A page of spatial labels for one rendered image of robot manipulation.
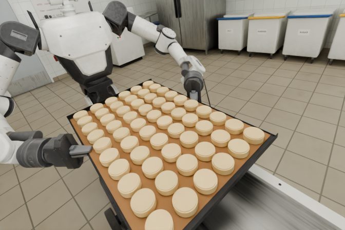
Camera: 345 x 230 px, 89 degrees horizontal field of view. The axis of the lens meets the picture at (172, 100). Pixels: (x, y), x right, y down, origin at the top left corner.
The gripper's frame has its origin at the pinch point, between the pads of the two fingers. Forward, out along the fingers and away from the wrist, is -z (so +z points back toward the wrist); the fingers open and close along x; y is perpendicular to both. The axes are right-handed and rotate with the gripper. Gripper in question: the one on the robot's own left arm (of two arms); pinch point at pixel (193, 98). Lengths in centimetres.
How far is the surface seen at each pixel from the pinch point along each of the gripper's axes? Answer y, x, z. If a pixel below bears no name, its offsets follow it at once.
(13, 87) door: -367, -79, 230
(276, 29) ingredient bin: 143, -43, 282
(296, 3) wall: 191, -13, 328
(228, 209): 7.6, -16.1, -32.9
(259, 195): 16.5, -16.1, -29.0
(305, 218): 24.9, -14.8, -35.4
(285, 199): 21.5, -12.6, -32.0
